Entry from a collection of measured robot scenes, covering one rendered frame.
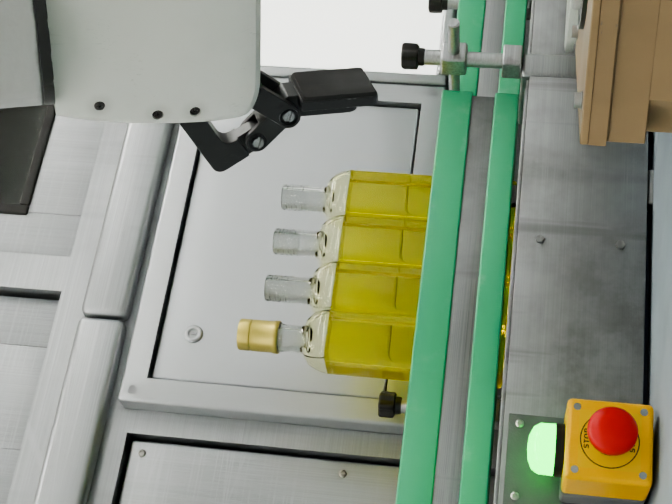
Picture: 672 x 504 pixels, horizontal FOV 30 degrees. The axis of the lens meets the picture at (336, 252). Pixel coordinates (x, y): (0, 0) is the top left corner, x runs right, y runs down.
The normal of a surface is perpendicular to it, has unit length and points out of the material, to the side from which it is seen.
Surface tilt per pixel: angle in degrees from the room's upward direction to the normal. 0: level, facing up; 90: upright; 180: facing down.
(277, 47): 90
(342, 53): 90
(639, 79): 90
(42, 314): 90
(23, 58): 113
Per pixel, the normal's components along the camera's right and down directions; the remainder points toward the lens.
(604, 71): -0.16, 0.37
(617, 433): -0.08, -0.45
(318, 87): 0.04, -0.83
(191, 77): 0.30, 0.60
